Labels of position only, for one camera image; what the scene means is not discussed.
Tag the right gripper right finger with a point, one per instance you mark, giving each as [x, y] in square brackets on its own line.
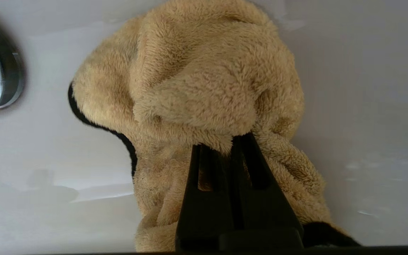
[264, 212]

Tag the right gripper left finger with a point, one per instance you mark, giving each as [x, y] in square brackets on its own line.
[204, 212]

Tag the yellow cloth with black trim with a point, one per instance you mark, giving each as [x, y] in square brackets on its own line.
[197, 78]

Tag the white ceramic sink basin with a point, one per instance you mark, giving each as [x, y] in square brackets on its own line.
[367, 106]

